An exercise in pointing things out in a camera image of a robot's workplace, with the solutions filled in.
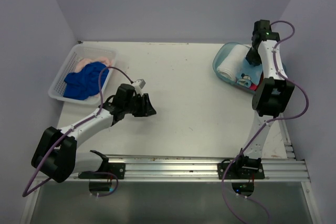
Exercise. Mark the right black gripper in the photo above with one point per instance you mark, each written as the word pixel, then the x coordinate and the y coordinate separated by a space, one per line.
pixel 251 58

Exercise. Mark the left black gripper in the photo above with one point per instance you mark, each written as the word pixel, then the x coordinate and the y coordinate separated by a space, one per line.
pixel 146 108

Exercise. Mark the light blue patterned cloth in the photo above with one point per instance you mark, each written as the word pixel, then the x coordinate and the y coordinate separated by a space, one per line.
pixel 248 74

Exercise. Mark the white towel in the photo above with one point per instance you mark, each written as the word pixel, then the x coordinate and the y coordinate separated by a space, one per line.
pixel 232 63

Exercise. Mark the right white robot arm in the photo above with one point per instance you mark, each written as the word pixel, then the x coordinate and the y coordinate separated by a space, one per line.
pixel 270 98

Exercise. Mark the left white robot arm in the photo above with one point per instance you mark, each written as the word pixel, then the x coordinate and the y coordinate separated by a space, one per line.
pixel 56 154

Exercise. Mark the teal transparent plastic bin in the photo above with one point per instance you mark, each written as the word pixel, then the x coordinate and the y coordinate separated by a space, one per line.
pixel 271 63

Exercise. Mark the dark blue cloth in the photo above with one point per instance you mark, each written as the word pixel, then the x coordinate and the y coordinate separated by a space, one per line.
pixel 84 84

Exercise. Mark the white plastic laundry basket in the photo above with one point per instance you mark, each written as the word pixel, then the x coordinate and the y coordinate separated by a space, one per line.
pixel 77 53

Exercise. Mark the pink cloth in basket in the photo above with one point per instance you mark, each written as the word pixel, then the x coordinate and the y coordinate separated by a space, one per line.
pixel 82 63

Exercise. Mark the pink rolled towel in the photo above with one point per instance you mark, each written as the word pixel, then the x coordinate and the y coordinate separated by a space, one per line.
pixel 254 86

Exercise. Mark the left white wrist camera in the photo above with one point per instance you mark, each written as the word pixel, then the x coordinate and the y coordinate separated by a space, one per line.
pixel 138 86

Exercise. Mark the aluminium mounting rail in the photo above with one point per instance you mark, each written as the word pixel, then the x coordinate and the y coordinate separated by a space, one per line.
pixel 203 169

